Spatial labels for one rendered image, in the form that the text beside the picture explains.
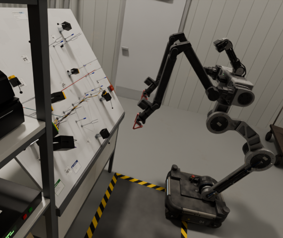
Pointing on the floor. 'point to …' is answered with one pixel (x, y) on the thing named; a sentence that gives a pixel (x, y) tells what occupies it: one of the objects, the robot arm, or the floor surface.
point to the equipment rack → (31, 122)
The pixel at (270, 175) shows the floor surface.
